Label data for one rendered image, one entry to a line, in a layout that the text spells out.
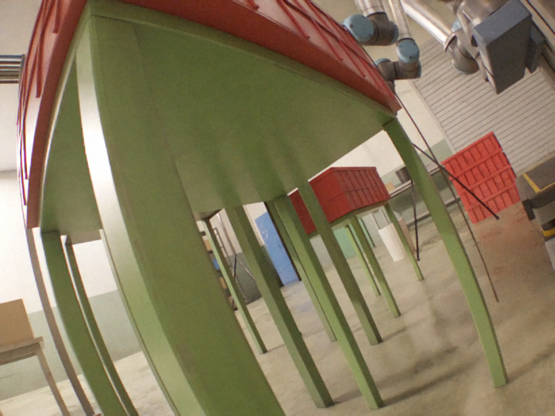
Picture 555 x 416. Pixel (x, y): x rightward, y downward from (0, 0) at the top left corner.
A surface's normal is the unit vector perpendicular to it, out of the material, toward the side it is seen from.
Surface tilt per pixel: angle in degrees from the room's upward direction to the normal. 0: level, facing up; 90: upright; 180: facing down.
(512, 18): 90
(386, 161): 90
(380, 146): 90
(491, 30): 90
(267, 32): 180
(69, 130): 180
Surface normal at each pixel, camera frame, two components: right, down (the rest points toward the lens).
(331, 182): -0.62, 0.12
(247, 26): 0.41, 0.89
